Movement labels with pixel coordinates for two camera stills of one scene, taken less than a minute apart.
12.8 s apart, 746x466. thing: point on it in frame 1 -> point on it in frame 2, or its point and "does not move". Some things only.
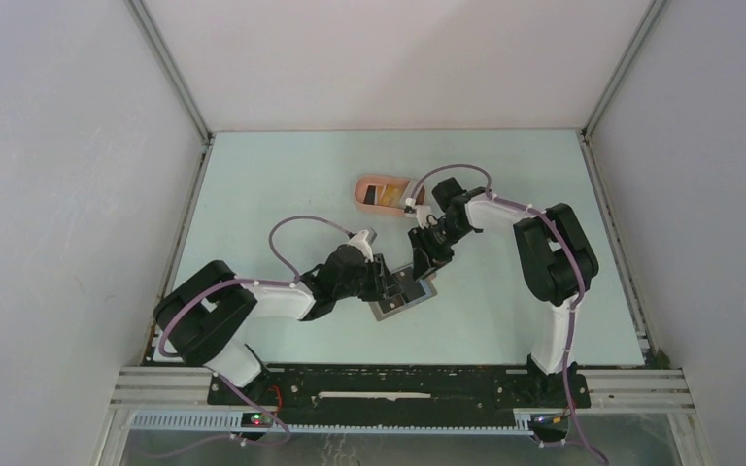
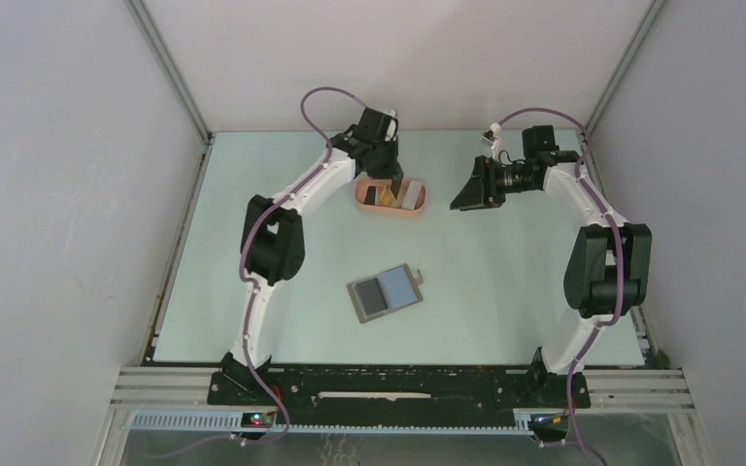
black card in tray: x=369 y=197 does not move
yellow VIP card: x=390 y=194 does not move
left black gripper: x=382 y=281 -> x=388 y=172
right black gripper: x=420 y=238 -> x=482 y=191
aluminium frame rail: x=610 y=389 does not move
